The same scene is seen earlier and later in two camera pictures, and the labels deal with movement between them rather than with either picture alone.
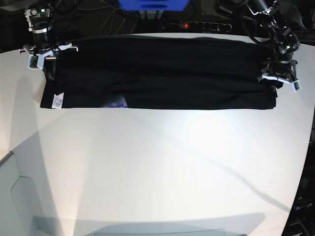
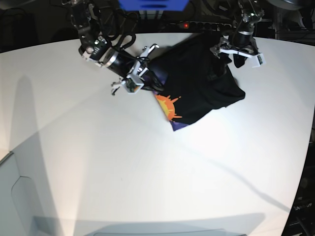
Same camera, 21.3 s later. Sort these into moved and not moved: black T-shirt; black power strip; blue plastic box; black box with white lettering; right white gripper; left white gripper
Moved: left white gripper; right white gripper; black T-shirt
Not moved: black box with white lettering; black power strip; blue plastic box
